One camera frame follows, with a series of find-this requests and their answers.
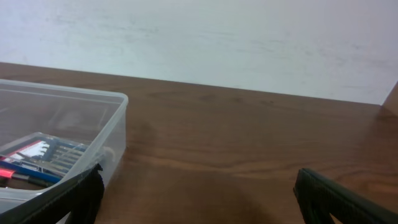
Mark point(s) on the blue precision screwdriver set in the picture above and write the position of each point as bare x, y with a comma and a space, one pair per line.
42, 156

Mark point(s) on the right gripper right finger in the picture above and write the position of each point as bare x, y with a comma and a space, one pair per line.
321, 200

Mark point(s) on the clear plastic container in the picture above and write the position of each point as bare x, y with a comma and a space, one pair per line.
91, 117

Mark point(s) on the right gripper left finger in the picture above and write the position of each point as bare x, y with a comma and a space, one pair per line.
78, 199

